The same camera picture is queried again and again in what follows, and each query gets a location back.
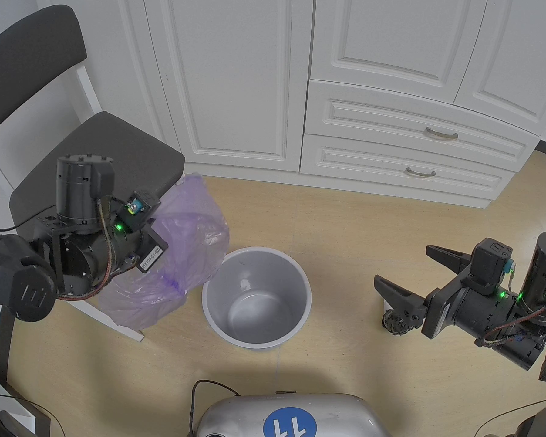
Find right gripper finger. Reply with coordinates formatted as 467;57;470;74
426;244;475;276
373;276;431;334

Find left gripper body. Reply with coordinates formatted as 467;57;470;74
106;224;170;282

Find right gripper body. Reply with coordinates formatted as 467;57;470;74
422;284;522;340

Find black plastic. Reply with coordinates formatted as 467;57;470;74
382;310;413;337

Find purple plastic bag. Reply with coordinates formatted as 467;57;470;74
97;173;231;331

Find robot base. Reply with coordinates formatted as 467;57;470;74
196;392;390;437

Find white trash bin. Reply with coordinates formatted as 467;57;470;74
201;246;313;350

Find white chair grey cushions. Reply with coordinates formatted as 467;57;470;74
0;5;186;343

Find white wardrobe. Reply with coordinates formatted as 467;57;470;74
32;0;546;209

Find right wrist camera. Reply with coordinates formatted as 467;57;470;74
469;238;516;296

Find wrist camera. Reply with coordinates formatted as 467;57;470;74
469;238;516;296
117;189;163;235

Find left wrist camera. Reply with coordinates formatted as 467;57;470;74
117;189;163;235

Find black cable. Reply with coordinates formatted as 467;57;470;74
189;380;243;437
477;394;546;437
0;204;58;234
0;391;52;437

